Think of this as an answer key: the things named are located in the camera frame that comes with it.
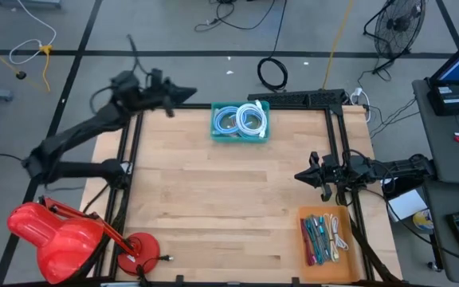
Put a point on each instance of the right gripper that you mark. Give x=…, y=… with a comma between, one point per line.
x=329, y=173

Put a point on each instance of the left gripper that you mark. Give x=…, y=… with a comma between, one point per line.
x=159, y=93

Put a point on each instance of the translucent green plastic bin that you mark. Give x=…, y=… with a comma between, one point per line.
x=213, y=139

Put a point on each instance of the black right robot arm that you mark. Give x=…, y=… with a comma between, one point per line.
x=405, y=167

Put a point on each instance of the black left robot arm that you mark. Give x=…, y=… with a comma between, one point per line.
x=74, y=131

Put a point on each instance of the black perforated power strip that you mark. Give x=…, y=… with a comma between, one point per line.
x=293, y=97

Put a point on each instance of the grey metal mounting plate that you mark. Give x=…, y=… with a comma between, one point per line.
x=127, y=167

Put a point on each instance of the white power adapter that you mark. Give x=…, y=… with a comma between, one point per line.
x=358, y=92

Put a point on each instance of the white paper box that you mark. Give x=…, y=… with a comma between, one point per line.
x=406, y=205

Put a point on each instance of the translucent orange plastic bin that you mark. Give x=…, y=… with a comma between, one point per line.
x=345, y=271

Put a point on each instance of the yellow blue round roll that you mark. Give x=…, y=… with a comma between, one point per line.
x=422, y=220

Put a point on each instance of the black mini computer box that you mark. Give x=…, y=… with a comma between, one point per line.
x=450, y=99

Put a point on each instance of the black floor puck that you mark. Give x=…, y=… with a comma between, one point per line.
x=21, y=75

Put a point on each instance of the black floor fan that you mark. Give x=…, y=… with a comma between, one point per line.
x=398, y=24

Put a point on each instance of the red desk lamp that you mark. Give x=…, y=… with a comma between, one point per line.
x=62, y=243

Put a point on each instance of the black aluminium table frame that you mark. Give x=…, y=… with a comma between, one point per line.
x=201, y=107

